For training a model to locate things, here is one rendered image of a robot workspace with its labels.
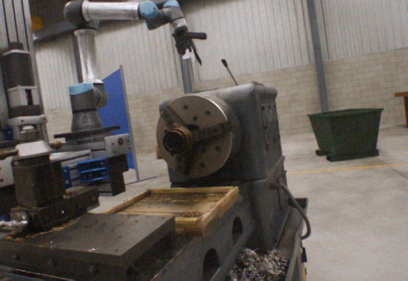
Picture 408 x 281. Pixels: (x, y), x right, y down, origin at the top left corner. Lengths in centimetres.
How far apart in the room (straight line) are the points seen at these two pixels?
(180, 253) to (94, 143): 94
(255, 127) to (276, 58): 1004
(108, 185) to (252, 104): 73
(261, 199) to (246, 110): 36
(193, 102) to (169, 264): 68
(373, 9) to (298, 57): 287
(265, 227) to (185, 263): 74
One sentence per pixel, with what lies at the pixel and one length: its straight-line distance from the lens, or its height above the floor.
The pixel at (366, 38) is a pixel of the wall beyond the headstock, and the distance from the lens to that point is 1149.
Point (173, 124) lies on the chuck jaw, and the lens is 104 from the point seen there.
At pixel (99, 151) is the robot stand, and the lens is 139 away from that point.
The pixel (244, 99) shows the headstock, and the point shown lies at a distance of 118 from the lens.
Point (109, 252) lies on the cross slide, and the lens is 49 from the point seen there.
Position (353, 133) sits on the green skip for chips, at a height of 48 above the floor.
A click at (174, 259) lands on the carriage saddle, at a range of 54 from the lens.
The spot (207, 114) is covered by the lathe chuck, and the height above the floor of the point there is 115.
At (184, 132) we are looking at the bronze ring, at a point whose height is 110.
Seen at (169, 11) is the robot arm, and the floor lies 169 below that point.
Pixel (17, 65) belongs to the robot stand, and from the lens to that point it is 143.
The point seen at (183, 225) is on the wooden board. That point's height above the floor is 89.
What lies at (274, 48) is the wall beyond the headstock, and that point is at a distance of 1125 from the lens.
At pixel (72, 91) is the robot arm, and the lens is 150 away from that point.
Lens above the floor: 116
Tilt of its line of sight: 3 degrees down
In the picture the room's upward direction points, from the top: 8 degrees counter-clockwise
